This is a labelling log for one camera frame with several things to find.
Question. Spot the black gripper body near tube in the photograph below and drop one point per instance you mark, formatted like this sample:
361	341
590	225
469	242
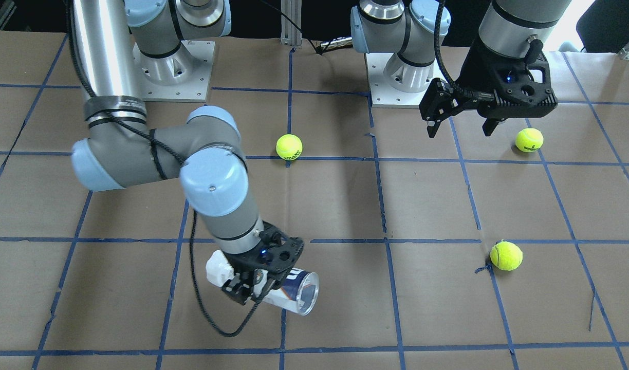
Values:
241	266

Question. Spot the tennis ball near tape curl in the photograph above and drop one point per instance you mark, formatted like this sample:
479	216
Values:
506	256

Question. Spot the tube gripper black finger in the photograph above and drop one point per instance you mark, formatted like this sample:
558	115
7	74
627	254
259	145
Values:
261	282
236	289

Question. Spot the tennis ball centre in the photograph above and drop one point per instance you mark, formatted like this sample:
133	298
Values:
289	147

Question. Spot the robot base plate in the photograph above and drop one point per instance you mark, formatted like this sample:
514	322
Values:
182	77
394	84

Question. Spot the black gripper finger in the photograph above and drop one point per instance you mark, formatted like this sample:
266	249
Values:
434	122
490	124

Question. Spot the tennis ball side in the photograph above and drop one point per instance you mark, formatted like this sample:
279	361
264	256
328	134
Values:
529	140

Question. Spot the robot arm near tube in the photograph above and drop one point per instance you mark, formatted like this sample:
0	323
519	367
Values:
126	51

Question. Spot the aluminium frame post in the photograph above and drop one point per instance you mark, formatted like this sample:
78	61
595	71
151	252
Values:
290	33

